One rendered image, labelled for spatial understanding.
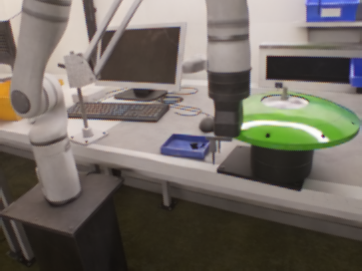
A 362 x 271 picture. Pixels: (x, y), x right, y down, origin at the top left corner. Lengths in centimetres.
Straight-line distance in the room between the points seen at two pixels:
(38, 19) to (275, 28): 118
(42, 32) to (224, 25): 35
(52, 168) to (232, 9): 55
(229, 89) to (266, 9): 111
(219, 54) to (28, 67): 39
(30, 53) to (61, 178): 31
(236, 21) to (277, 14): 109
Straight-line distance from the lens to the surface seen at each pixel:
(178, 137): 89
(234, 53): 46
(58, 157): 75
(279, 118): 58
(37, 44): 64
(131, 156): 83
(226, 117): 49
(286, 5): 154
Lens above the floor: 129
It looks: 22 degrees down
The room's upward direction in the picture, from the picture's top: 4 degrees counter-clockwise
